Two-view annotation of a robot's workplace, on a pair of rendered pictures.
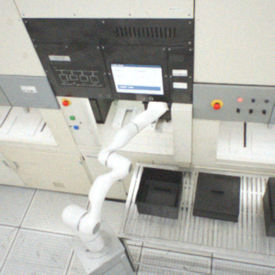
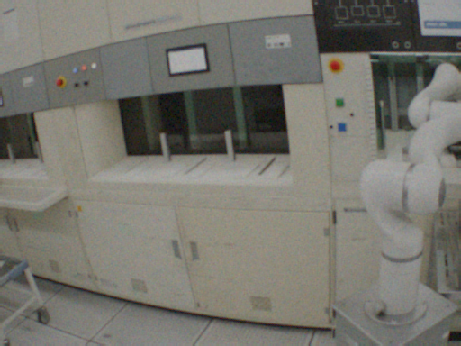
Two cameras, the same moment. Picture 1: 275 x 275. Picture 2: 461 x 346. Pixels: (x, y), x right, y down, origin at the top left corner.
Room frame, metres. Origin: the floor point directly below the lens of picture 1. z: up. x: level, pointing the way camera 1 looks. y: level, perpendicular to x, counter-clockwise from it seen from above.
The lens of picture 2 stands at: (-0.06, 0.73, 1.52)
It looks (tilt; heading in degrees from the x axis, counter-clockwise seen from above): 18 degrees down; 5
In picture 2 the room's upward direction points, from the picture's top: 8 degrees counter-clockwise
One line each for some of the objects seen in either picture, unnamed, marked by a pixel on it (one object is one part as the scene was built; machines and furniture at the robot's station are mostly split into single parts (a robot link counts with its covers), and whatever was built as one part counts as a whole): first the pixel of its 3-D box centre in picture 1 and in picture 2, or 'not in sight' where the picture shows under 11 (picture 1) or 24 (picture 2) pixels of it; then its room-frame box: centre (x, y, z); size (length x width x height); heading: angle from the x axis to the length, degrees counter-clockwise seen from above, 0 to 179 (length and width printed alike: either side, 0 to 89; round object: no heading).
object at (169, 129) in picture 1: (160, 120); (458, 155); (1.71, -0.20, 0.89); 0.22 x 0.21 x 0.04; 160
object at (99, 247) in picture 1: (92, 238); (399, 279); (0.87, 0.40, 0.85); 0.19 x 0.19 x 0.18
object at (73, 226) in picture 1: (80, 221); (393, 207); (0.89, 0.42, 1.07); 0.19 x 0.12 x 0.24; 50
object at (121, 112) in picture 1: (127, 118); (408, 155); (1.80, 0.05, 0.89); 0.22 x 0.21 x 0.04; 160
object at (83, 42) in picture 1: (141, 100); (425, 132); (1.88, -0.09, 0.98); 0.95 x 0.88 x 1.95; 160
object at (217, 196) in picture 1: (217, 194); not in sight; (1.02, -0.45, 0.83); 0.29 x 0.29 x 0.13; 69
